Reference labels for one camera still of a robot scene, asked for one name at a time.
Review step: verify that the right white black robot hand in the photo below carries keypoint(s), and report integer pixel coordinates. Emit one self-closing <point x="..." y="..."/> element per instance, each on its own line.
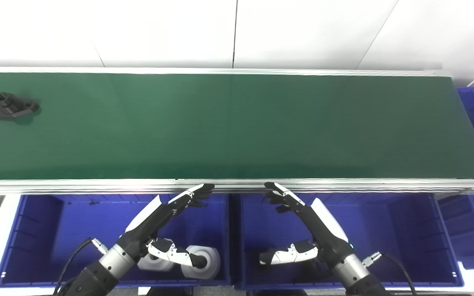
<point x="323" y="230"/>

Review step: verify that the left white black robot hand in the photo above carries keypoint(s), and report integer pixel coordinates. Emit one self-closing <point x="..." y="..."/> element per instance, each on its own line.
<point x="148" y="224"/>

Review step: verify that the black flange part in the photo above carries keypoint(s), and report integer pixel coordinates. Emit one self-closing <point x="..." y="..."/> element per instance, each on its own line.
<point x="11" y="107"/>

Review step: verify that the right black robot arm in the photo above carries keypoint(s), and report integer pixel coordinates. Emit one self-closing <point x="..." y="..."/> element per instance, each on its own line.
<point x="356" y="275"/>

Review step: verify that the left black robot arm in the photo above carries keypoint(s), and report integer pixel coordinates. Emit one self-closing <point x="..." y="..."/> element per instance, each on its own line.
<point x="97" y="275"/>

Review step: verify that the white cylindrical part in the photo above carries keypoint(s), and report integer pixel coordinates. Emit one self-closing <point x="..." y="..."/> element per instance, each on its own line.
<point x="154" y="264"/>
<point x="210" y="259"/>

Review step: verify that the green conveyor belt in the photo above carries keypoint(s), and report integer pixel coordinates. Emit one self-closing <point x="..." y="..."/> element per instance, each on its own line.
<point x="237" y="123"/>

